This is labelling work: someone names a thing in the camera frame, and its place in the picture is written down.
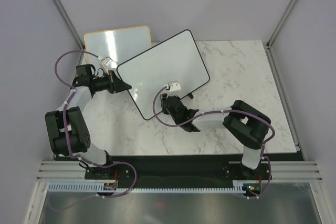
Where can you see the aluminium frame left post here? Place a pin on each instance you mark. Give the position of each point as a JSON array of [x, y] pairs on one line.
[[65, 17]]

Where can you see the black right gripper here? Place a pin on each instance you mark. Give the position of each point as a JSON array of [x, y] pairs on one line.
[[165, 110]]

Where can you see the aluminium frame right post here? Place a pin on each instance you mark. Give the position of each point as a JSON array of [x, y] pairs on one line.
[[284, 17]]

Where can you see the white slotted cable duct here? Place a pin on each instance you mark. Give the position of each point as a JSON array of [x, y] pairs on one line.
[[100, 187]]

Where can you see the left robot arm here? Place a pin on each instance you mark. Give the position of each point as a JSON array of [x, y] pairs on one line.
[[66, 127]]

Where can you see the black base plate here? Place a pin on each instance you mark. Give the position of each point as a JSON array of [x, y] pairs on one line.
[[177, 171]]

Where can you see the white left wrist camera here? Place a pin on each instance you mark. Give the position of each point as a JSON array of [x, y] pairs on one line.
[[106, 64]]

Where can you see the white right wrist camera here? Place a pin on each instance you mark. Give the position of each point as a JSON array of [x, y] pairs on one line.
[[174, 88]]

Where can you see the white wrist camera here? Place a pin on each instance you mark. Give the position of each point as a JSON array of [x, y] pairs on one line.
[[106, 64], [174, 88]]

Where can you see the black-framed whiteboard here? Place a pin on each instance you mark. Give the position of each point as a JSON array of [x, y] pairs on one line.
[[175, 59]]

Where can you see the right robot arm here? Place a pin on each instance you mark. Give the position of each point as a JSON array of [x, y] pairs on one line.
[[249, 126]]

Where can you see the yellow-framed whiteboard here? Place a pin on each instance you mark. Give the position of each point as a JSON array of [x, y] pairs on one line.
[[119, 44]]

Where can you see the aluminium rail front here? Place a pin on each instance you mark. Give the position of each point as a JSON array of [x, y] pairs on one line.
[[70, 171]]

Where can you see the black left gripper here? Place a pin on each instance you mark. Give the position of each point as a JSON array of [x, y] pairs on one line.
[[113, 83]]

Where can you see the aluminium frame post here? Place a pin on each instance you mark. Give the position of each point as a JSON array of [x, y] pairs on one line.
[[284, 17], [65, 17]]

